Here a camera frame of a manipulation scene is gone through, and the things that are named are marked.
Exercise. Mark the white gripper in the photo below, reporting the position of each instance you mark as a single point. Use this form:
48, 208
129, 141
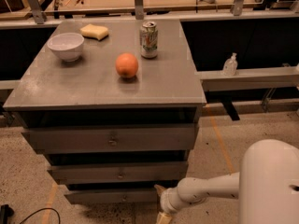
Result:
168, 202

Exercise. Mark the grey bottom drawer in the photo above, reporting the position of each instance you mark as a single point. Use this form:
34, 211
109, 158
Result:
113, 196

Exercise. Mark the grey drawer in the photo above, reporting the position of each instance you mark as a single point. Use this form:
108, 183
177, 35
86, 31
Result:
84, 139
113, 196
118, 172

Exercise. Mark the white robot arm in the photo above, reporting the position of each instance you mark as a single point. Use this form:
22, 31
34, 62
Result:
266, 187

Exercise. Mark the grey middle drawer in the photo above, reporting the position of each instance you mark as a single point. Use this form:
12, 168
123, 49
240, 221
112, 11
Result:
118, 172

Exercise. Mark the grey top drawer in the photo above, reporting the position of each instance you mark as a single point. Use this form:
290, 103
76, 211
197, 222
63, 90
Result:
84, 139

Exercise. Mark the grey drawer cabinet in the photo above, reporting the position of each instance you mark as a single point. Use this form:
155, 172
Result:
89, 92

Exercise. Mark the orange fruit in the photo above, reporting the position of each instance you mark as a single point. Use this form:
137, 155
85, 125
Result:
126, 65

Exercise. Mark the clear sanitizer bottle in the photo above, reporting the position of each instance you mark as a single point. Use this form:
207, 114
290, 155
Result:
230, 66

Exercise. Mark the black floor device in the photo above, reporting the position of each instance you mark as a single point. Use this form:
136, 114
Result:
5, 212

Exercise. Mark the soda can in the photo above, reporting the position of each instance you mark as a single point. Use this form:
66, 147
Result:
148, 35

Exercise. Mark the yellow sponge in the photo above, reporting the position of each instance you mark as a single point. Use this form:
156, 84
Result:
94, 31

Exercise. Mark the white bowl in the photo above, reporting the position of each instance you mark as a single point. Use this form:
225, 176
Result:
67, 46

